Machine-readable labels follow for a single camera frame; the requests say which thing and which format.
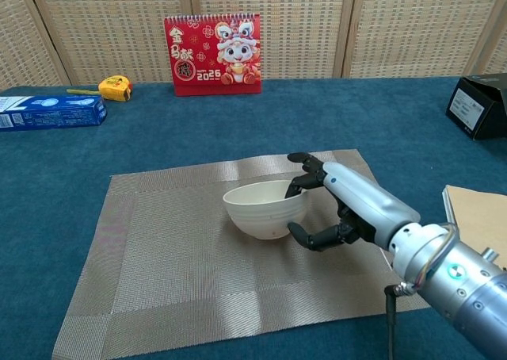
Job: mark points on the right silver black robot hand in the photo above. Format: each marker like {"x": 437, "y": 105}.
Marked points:
{"x": 364, "y": 201}

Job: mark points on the cream white bowl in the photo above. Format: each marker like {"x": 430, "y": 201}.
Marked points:
{"x": 261, "y": 213}

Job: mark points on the beige woven placemat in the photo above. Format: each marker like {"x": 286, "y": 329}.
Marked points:
{"x": 178, "y": 265}

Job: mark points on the kraft cover spiral notebook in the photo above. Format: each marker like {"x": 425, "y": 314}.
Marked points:
{"x": 479, "y": 213}

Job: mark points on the black cardboard box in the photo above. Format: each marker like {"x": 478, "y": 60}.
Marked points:
{"x": 479, "y": 106}

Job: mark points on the blue felt table cover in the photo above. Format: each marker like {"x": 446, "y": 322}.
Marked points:
{"x": 198, "y": 130}

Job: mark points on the red desk calendar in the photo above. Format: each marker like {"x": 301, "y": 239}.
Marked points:
{"x": 210, "y": 58}

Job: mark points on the yellow tape measure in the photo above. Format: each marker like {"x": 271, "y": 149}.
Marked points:
{"x": 115, "y": 88}

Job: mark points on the woven bamboo folding screen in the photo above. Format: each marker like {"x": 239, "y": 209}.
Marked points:
{"x": 119, "y": 19}

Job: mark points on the blue toothpaste box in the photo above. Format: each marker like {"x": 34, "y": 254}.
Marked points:
{"x": 55, "y": 112}

